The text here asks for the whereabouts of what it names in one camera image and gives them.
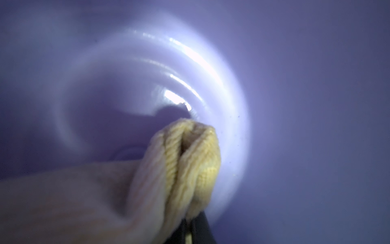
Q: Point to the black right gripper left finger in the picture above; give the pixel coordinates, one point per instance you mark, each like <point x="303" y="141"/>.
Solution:
<point x="179" y="235"/>

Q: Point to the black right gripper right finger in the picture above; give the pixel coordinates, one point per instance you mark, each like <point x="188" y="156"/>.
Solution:
<point x="200" y="230"/>

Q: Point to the yellow cleaning cloth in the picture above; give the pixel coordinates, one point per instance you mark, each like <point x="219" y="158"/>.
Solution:
<point x="122" y="202"/>

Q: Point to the purple plastic bucket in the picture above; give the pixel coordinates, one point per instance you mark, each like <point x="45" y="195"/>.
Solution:
<point x="298" y="92"/>

